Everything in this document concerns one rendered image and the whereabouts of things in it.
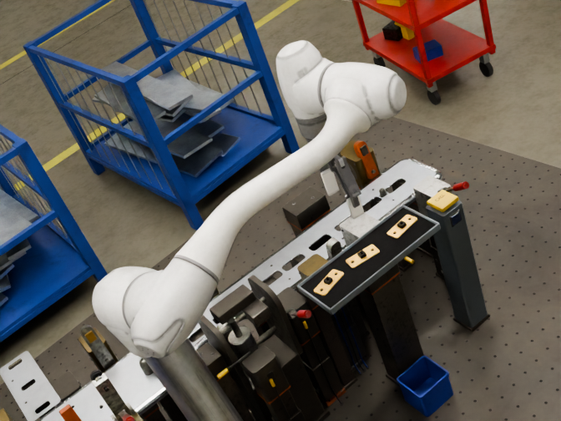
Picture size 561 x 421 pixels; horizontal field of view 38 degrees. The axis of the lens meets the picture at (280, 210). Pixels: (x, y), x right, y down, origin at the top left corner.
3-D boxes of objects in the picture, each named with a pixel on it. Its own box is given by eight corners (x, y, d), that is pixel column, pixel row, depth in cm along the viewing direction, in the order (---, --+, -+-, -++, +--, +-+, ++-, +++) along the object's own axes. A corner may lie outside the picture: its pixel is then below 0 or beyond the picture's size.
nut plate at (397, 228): (406, 215, 210) (406, 211, 209) (418, 219, 207) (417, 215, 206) (386, 234, 206) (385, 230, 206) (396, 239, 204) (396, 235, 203)
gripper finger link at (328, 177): (321, 174, 193) (320, 172, 193) (329, 196, 197) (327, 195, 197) (331, 168, 193) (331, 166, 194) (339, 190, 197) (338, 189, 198)
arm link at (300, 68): (280, 119, 177) (328, 126, 168) (258, 58, 168) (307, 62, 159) (308, 92, 182) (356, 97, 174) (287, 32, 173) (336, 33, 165)
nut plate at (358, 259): (372, 244, 205) (371, 240, 204) (380, 251, 202) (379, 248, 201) (345, 261, 203) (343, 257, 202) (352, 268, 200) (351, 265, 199)
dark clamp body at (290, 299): (328, 376, 237) (289, 285, 215) (353, 398, 228) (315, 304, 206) (309, 392, 235) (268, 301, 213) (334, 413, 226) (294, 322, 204)
